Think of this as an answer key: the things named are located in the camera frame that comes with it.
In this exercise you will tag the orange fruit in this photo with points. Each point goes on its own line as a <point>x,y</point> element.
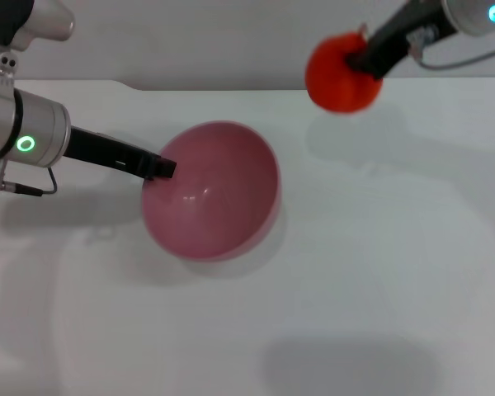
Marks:
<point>338,86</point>

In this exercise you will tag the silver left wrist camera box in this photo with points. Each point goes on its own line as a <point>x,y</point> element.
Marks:
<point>45,16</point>

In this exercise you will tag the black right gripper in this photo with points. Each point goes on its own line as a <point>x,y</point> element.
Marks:
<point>404,33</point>

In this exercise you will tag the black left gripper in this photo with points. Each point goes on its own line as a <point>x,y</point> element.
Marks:
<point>107,150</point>

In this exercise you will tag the pink plastic bowl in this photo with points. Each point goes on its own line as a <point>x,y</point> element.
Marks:
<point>214,206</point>

